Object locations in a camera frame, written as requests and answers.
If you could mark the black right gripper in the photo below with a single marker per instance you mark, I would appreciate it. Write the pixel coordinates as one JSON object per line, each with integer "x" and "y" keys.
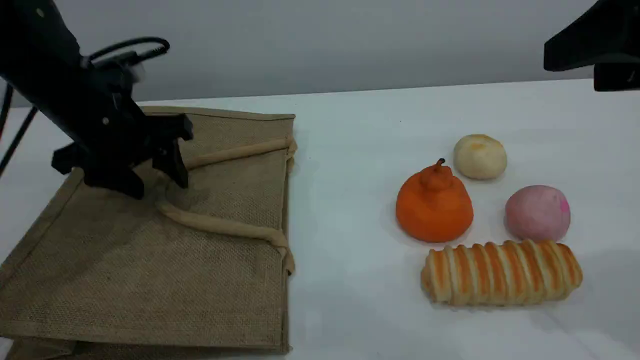
{"x": 617, "y": 77}

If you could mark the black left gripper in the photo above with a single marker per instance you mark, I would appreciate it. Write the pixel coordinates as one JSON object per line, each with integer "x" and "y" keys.
{"x": 105, "y": 130}

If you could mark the brown jute bag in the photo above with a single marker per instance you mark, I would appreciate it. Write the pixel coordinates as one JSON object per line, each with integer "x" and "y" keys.
{"x": 150, "y": 280}

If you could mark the orange fruit with stem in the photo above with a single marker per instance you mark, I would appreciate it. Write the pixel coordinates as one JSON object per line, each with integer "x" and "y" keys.
{"x": 434, "y": 210}

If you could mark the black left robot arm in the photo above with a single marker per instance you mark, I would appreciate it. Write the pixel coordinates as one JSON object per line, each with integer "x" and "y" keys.
{"x": 30, "y": 40}

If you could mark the pink round bun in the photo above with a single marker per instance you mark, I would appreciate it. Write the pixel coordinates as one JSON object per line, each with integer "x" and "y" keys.
{"x": 537, "y": 214}

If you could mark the cream round bun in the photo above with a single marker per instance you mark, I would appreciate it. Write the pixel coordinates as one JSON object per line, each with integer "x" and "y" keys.
{"x": 480, "y": 157}

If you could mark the striped long bread roll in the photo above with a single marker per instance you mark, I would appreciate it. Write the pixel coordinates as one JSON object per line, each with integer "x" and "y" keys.
{"x": 500, "y": 274}

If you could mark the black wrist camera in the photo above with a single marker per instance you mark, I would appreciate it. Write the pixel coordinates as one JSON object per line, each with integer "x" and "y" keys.
{"x": 122, "y": 70}

